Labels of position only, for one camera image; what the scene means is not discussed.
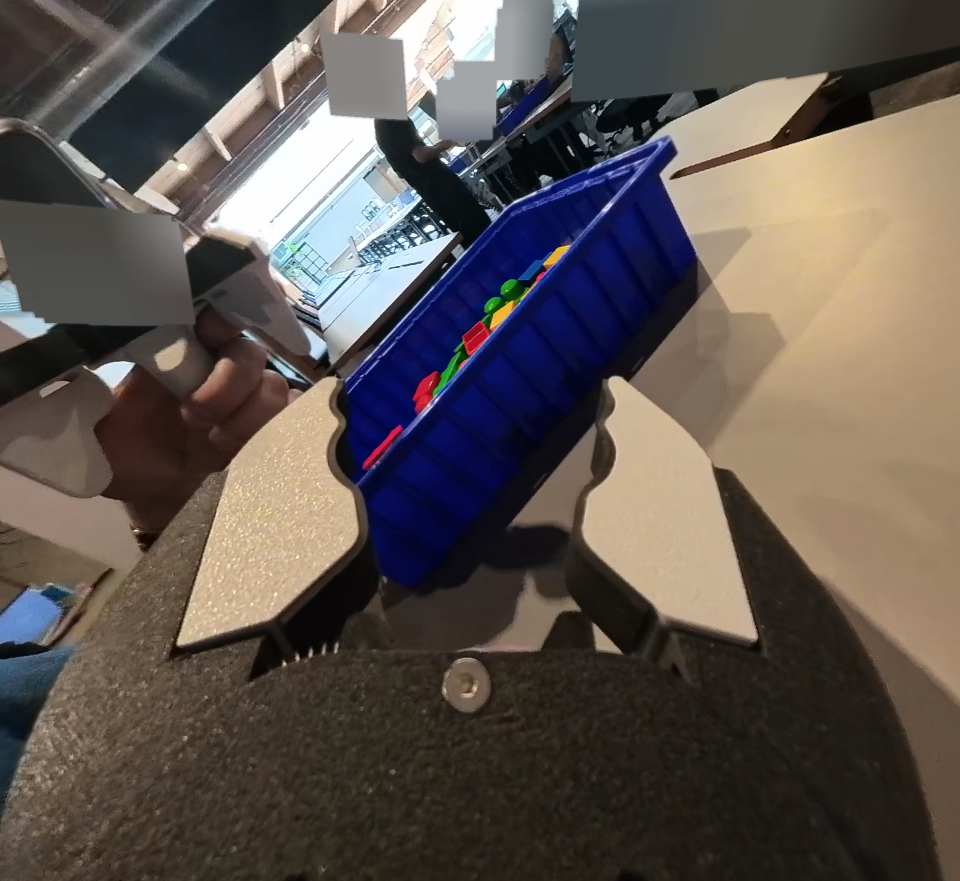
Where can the white background table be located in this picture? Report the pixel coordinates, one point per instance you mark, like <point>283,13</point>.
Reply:
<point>390,296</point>

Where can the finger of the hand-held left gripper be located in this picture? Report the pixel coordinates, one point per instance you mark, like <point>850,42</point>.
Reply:
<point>251,300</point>

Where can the person's left hand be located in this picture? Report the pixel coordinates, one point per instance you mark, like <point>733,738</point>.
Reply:
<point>172,438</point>

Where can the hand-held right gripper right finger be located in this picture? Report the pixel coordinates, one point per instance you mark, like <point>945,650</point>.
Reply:
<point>660,536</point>

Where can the blue plastic bin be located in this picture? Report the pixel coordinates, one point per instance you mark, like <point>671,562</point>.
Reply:
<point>562,341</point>

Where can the person's blue jeans leg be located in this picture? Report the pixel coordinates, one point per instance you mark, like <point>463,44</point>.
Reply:
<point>30,701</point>

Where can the blue storage bin on desk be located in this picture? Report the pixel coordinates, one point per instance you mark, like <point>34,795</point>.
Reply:
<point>525,108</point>

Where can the pile of colourful mega blocks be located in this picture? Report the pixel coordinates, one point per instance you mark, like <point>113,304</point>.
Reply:
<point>472,337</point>

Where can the black hanging screen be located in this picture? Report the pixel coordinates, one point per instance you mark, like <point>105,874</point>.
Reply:
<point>225,18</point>

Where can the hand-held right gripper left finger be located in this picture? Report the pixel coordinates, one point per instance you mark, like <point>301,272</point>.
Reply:
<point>277,521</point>

